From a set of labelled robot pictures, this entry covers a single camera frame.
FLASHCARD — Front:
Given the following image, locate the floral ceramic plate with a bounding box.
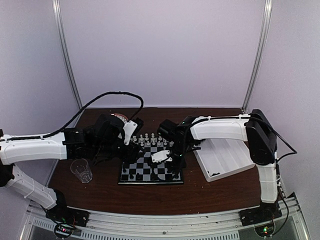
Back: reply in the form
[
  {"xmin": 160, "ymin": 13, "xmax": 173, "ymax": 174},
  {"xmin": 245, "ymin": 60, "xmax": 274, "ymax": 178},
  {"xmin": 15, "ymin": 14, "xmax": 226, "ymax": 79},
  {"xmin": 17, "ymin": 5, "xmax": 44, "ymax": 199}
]
[{"xmin": 111, "ymin": 113, "xmax": 129, "ymax": 123}]

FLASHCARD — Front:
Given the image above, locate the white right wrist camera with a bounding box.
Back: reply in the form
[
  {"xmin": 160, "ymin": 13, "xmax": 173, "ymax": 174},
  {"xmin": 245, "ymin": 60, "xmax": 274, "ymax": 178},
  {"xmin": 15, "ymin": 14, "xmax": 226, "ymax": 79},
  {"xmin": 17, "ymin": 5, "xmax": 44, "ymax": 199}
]
[{"xmin": 151, "ymin": 150, "xmax": 173, "ymax": 163}]

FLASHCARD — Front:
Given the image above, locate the right aluminium frame post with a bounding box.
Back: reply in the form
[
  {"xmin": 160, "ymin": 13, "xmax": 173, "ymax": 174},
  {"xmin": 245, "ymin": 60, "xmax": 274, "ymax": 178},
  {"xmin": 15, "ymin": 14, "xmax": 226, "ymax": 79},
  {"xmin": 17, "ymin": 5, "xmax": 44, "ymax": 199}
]
[{"xmin": 241, "ymin": 0, "xmax": 273, "ymax": 113}]

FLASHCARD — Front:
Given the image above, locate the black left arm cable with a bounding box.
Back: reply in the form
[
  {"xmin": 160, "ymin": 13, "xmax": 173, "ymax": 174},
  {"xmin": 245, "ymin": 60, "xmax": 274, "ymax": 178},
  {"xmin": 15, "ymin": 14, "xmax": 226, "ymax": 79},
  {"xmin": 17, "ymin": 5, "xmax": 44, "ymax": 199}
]
[{"xmin": 42, "ymin": 91, "xmax": 145, "ymax": 138}]

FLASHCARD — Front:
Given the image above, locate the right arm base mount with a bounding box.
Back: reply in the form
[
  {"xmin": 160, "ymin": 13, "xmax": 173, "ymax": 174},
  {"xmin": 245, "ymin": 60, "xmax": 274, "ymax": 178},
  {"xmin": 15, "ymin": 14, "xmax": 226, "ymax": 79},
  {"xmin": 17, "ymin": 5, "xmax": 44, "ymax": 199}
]
[{"xmin": 239, "ymin": 207, "xmax": 283, "ymax": 238}]

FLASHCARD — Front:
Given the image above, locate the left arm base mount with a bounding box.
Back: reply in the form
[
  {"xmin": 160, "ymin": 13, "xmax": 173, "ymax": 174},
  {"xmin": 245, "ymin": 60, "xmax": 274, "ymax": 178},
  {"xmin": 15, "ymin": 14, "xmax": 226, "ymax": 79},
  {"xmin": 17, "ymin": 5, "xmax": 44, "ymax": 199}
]
[{"xmin": 43, "ymin": 208, "xmax": 90, "ymax": 240}]

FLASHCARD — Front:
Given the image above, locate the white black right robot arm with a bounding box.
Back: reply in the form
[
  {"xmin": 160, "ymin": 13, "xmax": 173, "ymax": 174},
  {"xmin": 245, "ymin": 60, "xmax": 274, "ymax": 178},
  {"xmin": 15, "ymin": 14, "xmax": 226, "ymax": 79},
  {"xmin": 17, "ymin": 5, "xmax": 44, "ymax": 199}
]
[{"xmin": 151, "ymin": 109, "xmax": 283, "ymax": 221}]

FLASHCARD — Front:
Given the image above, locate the white chess queen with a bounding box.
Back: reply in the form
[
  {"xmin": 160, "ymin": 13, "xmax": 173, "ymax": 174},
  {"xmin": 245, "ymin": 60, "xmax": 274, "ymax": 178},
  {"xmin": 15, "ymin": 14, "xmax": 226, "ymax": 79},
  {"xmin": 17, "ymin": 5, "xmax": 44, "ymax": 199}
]
[{"xmin": 150, "ymin": 133, "xmax": 156, "ymax": 142}]

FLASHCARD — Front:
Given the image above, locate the black white chessboard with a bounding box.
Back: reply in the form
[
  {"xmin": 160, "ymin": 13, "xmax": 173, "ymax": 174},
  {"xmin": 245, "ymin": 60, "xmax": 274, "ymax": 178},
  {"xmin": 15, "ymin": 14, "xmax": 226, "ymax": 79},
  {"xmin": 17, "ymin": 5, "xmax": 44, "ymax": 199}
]
[{"xmin": 118, "ymin": 135, "xmax": 184, "ymax": 185}]

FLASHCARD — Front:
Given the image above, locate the clear drinking glass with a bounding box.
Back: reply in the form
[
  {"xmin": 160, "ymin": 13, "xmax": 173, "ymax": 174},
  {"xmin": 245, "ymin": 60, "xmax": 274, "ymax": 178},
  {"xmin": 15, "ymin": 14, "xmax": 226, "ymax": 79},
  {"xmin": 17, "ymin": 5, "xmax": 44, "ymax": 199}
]
[{"xmin": 70, "ymin": 158, "xmax": 93, "ymax": 184}]

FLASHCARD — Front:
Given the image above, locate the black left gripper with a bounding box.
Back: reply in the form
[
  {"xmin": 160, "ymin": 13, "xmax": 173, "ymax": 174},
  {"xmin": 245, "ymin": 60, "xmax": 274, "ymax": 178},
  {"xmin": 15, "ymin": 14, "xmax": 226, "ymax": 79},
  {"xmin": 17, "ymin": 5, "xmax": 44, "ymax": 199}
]
[{"xmin": 93, "ymin": 139, "xmax": 146, "ymax": 165}]

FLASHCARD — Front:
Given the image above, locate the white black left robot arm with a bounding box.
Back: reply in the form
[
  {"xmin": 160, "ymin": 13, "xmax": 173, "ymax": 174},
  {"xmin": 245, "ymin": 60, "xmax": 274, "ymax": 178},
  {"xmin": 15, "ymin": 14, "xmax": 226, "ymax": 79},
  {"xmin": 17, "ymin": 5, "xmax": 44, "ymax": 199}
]
[{"xmin": 0, "ymin": 113, "xmax": 144, "ymax": 222}]

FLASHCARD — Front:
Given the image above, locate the left aluminium frame post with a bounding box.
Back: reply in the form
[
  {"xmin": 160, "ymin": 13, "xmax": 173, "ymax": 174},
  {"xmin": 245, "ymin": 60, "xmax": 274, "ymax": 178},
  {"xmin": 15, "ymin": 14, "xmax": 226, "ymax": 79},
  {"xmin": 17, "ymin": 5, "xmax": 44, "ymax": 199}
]
[{"xmin": 52, "ymin": 0, "xmax": 83, "ymax": 109}]

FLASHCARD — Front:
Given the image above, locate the front aluminium rail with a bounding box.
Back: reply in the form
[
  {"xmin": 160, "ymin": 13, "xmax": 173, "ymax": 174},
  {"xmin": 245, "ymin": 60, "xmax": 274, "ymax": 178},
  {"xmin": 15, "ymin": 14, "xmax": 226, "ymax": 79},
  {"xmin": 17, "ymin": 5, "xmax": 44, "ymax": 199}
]
[{"xmin": 17, "ymin": 198, "xmax": 311, "ymax": 240}]

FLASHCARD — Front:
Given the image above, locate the white plastic tray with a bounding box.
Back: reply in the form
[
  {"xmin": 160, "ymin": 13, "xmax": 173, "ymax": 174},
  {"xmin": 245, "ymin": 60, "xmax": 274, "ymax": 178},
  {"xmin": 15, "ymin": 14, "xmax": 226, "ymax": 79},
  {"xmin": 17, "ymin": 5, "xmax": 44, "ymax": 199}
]
[{"xmin": 194, "ymin": 138, "xmax": 255, "ymax": 182}]

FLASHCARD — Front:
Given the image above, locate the aluminium frame post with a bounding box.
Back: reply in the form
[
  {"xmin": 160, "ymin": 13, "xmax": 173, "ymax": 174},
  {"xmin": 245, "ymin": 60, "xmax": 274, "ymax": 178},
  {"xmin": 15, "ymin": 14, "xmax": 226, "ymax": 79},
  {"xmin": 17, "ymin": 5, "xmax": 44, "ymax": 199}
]
[
  {"xmin": 241, "ymin": 0, "xmax": 273, "ymax": 113},
  {"xmin": 52, "ymin": 0, "xmax": 83, "ymax": 109}
]

